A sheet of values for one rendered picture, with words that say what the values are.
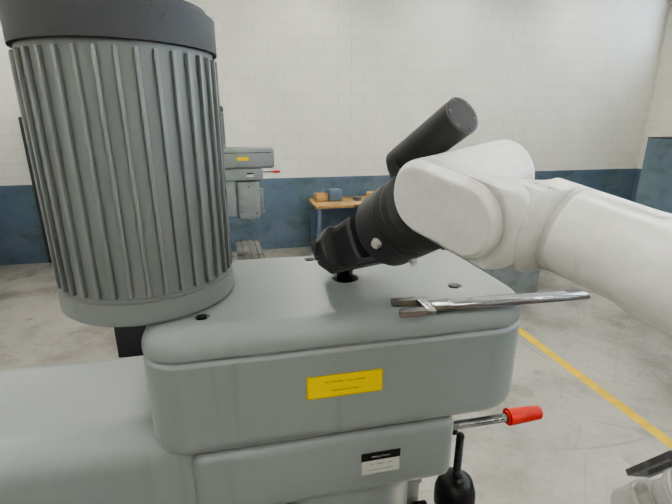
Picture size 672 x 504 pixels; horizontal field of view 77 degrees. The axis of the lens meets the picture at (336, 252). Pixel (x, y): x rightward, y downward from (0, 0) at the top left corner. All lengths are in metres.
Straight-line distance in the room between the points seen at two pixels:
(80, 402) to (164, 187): 0.31
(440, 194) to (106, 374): 0.53
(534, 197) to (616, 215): 0.05
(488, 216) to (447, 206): 0.04
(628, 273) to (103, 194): 0.43
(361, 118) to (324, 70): 0.94
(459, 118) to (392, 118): 7.08
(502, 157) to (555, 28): 8.59
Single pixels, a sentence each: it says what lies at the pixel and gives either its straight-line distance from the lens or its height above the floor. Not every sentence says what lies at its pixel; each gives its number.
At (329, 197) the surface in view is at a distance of 6.73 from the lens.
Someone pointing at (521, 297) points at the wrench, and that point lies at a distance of 0.55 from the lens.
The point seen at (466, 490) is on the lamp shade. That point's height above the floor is 1.49.
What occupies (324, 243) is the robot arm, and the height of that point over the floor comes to 1.96.
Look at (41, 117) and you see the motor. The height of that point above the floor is 2.10.
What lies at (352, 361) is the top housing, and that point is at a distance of 0.50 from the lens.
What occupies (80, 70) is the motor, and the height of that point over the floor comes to 2.14.
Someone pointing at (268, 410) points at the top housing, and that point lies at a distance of 0.51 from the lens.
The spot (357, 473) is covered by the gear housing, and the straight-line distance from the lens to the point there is 0.61.
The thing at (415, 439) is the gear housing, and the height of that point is 1.71.
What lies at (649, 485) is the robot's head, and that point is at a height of 1.64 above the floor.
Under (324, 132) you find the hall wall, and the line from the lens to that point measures 7.17.
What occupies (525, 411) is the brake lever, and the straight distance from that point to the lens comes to 0.69.
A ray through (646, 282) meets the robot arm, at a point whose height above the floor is 2.01.
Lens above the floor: 2.10
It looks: 17 degrees down
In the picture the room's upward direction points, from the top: straight up
